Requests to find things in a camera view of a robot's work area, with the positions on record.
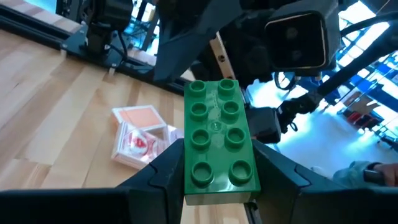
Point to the black hand-held device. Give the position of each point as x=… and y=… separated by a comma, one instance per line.
x=371, y=176

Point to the green eight-stud toy brick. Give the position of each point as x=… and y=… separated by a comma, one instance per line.
x=217, y=124

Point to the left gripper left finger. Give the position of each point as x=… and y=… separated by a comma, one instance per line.
x=161, y=193

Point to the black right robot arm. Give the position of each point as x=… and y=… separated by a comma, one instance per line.
x=109, y=15

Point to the person's hand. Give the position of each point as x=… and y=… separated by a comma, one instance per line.
x=390, y=174

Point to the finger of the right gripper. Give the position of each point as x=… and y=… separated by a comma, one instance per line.
x=192, y=37
x=264, y=124

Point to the person's forearm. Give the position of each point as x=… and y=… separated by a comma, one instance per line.
x=351, y=175

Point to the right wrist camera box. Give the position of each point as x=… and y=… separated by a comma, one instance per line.
x=298, y=42

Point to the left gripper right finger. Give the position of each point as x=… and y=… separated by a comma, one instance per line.
x=295, y=199

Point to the orange-backed playing card box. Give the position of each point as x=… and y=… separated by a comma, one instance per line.
x=140, y=117

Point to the black aluminium table frame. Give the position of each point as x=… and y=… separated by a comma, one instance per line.
x=31, y=29

